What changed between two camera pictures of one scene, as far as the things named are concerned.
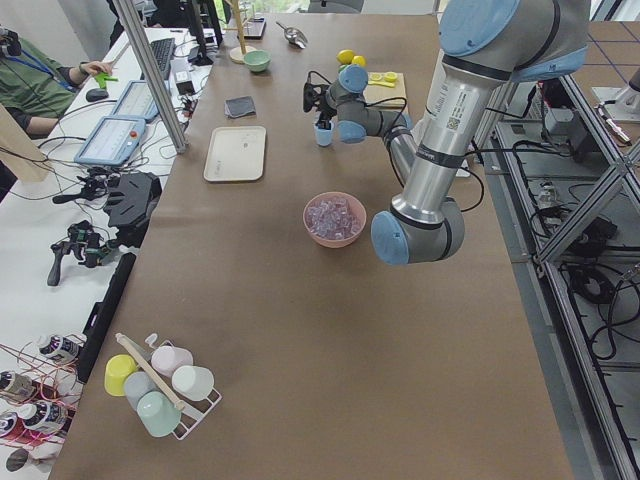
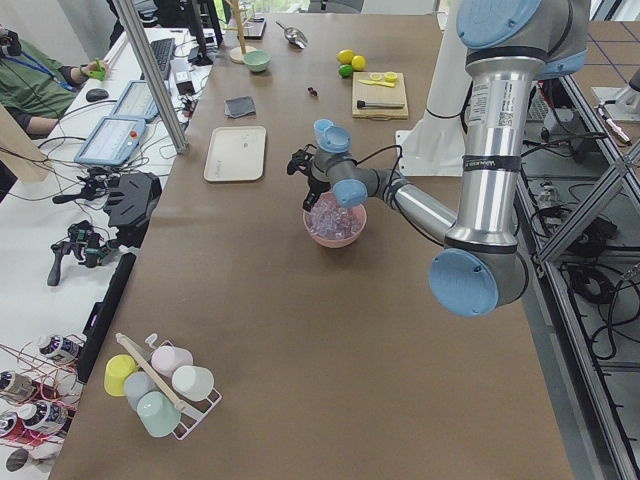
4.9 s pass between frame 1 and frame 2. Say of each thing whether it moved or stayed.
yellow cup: stayed
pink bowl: stayed
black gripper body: moved
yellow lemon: stayed
